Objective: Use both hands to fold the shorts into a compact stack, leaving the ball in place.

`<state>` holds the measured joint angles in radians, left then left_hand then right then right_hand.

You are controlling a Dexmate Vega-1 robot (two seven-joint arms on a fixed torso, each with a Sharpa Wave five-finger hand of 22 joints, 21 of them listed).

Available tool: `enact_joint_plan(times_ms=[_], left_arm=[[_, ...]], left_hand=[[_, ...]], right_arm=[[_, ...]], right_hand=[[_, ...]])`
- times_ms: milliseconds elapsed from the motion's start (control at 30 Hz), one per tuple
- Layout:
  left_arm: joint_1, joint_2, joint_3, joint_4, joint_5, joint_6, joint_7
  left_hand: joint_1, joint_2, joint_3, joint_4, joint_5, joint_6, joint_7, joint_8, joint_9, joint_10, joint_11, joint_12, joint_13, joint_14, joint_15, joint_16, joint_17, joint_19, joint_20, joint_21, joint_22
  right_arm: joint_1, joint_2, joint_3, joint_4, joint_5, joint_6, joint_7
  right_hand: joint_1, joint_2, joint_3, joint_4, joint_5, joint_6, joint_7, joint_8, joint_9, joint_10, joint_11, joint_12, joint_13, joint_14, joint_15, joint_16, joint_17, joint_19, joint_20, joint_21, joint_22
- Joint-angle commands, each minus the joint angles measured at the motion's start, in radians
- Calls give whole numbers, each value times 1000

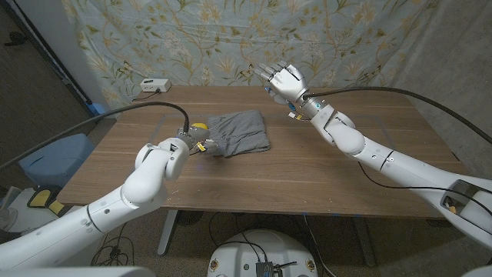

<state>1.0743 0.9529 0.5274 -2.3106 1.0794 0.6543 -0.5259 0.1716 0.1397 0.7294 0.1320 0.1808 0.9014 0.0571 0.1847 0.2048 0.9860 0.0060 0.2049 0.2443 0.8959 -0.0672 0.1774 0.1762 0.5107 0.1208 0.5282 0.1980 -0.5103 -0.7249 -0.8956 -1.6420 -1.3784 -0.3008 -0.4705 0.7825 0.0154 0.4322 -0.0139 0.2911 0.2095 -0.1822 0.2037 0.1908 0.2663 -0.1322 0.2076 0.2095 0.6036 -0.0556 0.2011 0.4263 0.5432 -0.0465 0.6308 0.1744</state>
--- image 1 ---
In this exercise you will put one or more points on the grey fabric shorts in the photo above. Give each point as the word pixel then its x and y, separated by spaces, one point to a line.
pixel 240 132

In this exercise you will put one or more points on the yellow and black floor pad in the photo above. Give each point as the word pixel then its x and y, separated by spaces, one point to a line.
pixel 40 198

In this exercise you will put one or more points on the white power strip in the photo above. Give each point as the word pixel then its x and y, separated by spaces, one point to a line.
pixel 155 85

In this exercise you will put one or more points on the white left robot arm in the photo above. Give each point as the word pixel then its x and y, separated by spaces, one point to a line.
pixel 146 184

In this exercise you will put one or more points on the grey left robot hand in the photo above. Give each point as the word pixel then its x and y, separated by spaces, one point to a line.
pixel 194 138

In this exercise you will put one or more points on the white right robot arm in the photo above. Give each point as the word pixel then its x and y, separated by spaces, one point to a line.
pixel 384 157

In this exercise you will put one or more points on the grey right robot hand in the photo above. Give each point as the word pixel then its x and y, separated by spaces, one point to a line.
pixel 286 82

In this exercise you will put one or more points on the floral printed backdrop cloth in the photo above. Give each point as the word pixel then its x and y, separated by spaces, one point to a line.
pixel 192 38

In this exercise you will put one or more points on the yellow lemon-shaped ball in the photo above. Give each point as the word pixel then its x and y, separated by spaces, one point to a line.
pixel 200 126

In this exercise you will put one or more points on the white robot torso base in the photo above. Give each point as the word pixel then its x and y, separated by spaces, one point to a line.
pixel 261 250

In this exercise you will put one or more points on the blue plastic bin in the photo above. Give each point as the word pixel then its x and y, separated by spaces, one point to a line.
pixel 57 157

